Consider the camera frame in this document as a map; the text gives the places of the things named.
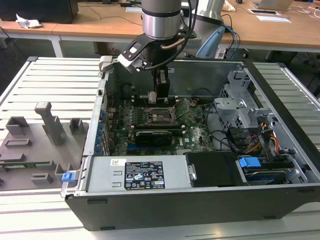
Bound metal locking lever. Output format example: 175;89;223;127
139;91;151;111
149;116;181;125

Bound metal socket cover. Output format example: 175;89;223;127
171;97;198;121

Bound black RAM slot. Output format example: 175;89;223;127
131;96;180;100
134;127;187;131
134;129;188;133
131;102;180;106
131;100;180;104
131;98;180;102
134;124;186;127
134;125;187;129

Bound CPU socket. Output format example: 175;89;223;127
146;106;180;126

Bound cardboard box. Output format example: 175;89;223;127
95;41;118;56

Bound wooden desk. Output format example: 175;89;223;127
0;0;320;61

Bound beige crumpled object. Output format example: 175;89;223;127
223;0;238;13

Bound black graphics card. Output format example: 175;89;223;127
134;130;174;148

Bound silver drive cage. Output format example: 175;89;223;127
213;69;276;131

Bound green motherboard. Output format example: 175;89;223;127
106;96;218;157

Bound white tablet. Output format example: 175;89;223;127
247;8;281;16

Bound white paper sheet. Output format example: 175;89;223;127
255;15;293;24

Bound black rating label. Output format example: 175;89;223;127
124;161;166;190

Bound silver laptop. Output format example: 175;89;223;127
250;0;295;12

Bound black plastic shroud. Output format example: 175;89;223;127
185;151;242;188

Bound black box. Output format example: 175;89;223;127
0;0;80;25

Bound grey power supply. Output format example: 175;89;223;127
86;156;193;193

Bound crumpled white paper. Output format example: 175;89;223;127
15;12;43;30

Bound hard disk in blue carrier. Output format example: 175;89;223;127
237;155;291;186

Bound blue plastic latch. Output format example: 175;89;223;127
61;172;76;183

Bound black grey PC case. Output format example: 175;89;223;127
59;56;320;232

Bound green RAM stick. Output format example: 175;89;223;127
0;161;51;168

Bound grey parts rack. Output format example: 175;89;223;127
0;101;90;193

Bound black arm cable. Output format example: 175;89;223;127
139;0;201;72

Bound black camera bracket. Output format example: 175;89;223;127
122;33;153;62

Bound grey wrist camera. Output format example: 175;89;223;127
116;48;147;74

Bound grey case latch handle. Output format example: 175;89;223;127
98;55;118;74

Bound blue cable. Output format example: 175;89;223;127
223;23;242;60

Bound yellow red power wires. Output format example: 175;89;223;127
246;119;280;154

